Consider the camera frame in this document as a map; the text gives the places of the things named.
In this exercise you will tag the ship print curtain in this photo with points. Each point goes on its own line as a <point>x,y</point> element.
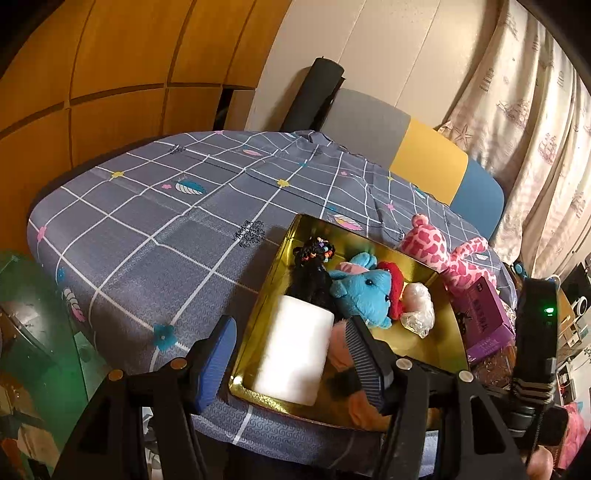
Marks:
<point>531,138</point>

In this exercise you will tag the black rolled mat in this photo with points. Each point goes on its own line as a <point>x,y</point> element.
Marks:
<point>314,94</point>

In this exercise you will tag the person's right hand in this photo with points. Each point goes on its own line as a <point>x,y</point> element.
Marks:
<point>540,466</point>

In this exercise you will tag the white foam block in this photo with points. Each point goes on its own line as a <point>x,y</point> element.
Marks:
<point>295,350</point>

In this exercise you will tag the pink giraffe plush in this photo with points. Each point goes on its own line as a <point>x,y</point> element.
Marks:
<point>443,251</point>

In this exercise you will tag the white desk fan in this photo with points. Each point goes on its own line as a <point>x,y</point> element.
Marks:
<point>581,305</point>

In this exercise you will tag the black monitor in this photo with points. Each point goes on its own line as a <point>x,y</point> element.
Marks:
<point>575,281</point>

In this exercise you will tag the grey checked bed sheet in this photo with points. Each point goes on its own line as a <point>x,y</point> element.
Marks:
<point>161,230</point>

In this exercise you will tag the teal headphones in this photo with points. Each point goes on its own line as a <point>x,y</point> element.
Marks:
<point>521,267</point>

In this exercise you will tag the gold tin box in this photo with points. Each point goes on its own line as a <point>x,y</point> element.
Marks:
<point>415,350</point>

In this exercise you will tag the gold ornate tissue box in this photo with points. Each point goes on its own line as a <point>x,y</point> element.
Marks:
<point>496,367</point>

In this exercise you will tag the green translucent panel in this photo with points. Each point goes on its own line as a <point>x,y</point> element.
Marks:
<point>41,323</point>

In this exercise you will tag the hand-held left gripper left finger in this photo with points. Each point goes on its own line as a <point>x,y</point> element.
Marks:
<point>217,355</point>

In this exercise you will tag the pink fluffy blanket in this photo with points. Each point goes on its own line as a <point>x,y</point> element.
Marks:
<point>572,434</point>

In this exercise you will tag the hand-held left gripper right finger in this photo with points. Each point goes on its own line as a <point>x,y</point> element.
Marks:
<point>369,364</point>

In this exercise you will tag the white plastic bag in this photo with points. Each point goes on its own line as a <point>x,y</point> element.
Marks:
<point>418,311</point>

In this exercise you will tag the wooden wardrobe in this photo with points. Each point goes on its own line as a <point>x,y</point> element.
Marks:
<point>115,83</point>

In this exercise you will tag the purple cardboard box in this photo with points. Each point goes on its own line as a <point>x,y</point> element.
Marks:
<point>485,318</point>

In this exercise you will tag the red plush hat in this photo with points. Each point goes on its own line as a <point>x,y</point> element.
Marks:
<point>396,288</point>

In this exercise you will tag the blue elephant plush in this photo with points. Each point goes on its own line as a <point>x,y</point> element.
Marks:
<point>364,295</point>

